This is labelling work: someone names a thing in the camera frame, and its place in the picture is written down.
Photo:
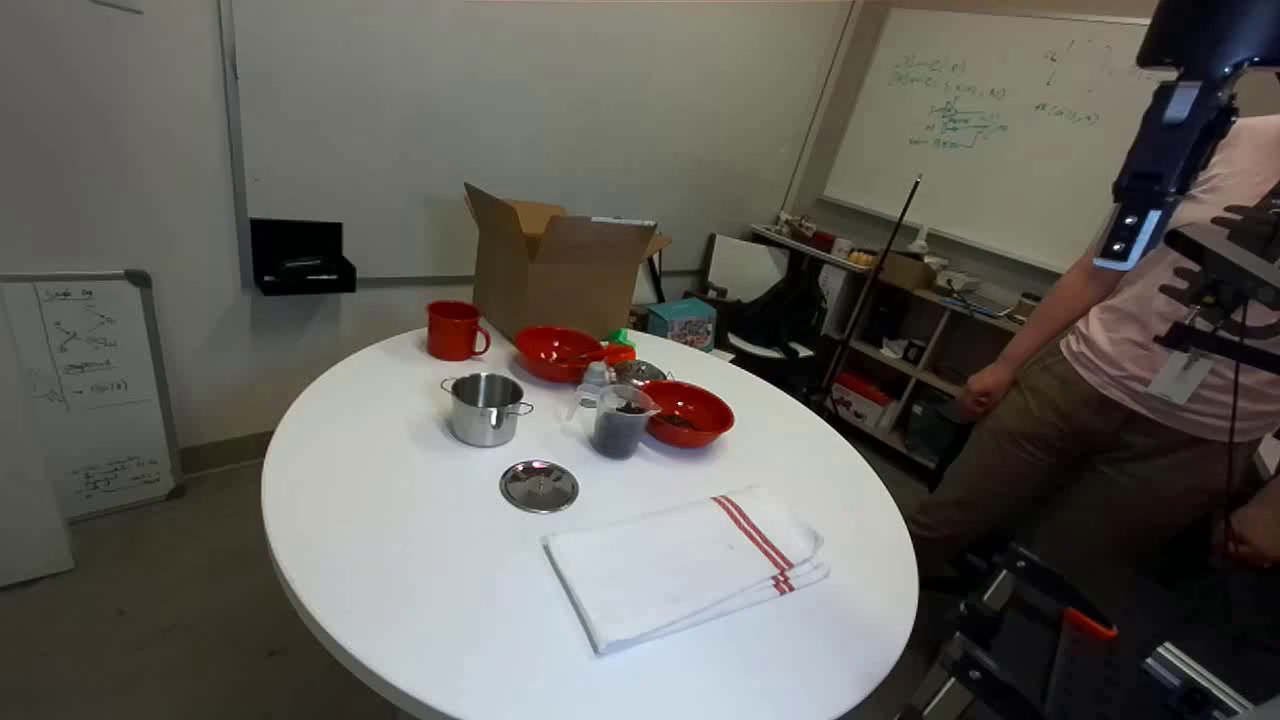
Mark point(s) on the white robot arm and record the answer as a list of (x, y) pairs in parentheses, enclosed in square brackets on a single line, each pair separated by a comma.
[(1166, 146)]

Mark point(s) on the small metal cup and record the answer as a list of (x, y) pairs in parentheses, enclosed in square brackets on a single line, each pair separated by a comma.
[(645, 374)]

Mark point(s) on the orange toy carrot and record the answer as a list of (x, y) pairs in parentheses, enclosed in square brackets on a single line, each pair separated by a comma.
[(623, 357)]

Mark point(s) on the small clear shaker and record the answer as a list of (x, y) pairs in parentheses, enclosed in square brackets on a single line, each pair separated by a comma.
[(594, 384)]

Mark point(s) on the teal box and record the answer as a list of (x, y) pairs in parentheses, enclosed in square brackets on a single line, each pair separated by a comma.
[(681, 320)]

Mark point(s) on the red bowl with coffee beans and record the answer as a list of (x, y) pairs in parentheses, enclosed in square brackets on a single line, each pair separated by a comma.
[(692, 419)]

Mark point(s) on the empty red bowl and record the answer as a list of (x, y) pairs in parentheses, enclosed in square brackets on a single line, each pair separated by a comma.
[(558, 354)]

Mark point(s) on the open cardboard box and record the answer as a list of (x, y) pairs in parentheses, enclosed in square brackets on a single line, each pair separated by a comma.
[(555, 273)]

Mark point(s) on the black chair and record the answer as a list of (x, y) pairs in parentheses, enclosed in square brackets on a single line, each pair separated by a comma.
[(780, 325)]

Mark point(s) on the small steel dish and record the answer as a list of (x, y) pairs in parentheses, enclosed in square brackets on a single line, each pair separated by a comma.
[(537, 487)]

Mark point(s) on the small steel pot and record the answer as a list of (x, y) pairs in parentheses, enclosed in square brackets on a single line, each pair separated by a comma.
[(481, 408)]

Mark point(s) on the red mug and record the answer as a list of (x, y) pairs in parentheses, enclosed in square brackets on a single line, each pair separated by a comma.
[(454, 330)]

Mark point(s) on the white towel with red stripes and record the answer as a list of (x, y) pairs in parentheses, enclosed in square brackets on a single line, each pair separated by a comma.
[(681, 564)]

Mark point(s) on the thin black pole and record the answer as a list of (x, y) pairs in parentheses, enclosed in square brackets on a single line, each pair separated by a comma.
[(874, 287)]

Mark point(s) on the low storage shelf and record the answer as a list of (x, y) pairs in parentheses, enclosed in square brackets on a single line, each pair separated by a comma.
[(904, 334)]

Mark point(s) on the black open case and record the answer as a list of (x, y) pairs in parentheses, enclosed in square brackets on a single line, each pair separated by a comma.
[(301, 259)]

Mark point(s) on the person in pink shirt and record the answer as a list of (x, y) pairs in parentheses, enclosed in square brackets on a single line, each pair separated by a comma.
[(1134, 403)]

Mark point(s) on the framed whiteboard with drawings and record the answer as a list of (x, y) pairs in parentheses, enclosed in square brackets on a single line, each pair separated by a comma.
[(115, 384)]

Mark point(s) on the white id badge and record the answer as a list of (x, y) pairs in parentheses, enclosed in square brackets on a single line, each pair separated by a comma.
[(1180, 379)]

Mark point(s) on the large wall whiteboard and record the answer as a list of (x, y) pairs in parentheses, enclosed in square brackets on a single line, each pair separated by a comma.
[(993, 120)]

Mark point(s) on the grey vertical wall rail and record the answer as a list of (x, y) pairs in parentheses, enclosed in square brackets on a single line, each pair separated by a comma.
[(234, 134)]

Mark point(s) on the black metal cart frame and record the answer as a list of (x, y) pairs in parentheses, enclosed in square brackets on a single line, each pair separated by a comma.
[(1085, 625)]

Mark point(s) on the black camera rig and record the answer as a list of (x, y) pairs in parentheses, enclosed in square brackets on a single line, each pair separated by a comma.
[(1222, 264)]

